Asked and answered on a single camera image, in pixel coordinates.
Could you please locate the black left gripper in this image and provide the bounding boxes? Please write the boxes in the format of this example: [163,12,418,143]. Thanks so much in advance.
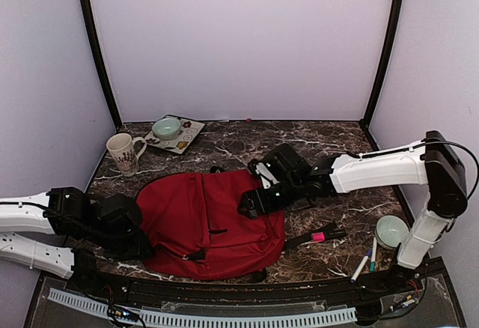
[85,227,155,262]

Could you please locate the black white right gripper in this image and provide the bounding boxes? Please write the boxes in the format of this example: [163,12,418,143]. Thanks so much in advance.
[237,177,303,219]

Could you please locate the pink black highlighter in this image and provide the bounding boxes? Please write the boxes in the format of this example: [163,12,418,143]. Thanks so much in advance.
[311,230,347,243]

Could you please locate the red student backpack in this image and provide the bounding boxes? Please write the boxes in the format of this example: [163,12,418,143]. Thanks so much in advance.
[136,165,340,283]

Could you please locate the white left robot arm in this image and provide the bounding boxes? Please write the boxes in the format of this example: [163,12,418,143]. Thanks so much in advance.
[1,187,154,295]

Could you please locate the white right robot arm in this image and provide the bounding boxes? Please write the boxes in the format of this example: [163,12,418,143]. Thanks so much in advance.
[238,130,474,294]

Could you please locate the white mug with coral print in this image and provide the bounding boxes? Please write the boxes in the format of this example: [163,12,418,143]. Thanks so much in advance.
[106,133,147,177]

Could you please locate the light green ceramic bowl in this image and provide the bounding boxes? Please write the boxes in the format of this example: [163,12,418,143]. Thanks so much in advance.
[152,117,181,141]

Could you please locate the square floral ceramic plate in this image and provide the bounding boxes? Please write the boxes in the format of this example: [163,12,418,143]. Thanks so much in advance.
[144,115,205,155]

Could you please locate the white blue marker pen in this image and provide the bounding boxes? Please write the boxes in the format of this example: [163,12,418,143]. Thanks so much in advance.
[350,255,369,283]

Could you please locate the round glass jar lid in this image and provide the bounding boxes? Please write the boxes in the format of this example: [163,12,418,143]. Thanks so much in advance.
[375,215,409,250]

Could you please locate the white teal marker pen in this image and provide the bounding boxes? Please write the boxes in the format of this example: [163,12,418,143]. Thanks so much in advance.
[369,237,377,273]

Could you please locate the black right frame post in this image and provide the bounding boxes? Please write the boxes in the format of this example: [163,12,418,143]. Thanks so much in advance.
[359,0,403,130]

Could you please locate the black frame post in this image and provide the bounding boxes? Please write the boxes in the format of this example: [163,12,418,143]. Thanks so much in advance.
[359,0,403,130]
[80,0,123,129]

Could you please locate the black front frame rail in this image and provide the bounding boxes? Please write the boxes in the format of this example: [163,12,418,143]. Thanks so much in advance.
[22,256,469,328]

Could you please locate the grey slotted cable duct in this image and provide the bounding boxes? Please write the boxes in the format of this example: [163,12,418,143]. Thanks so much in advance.
[47,288,358,327]

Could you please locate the black left frame post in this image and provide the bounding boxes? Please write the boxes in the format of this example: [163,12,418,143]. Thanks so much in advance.
[80,0,123,129]

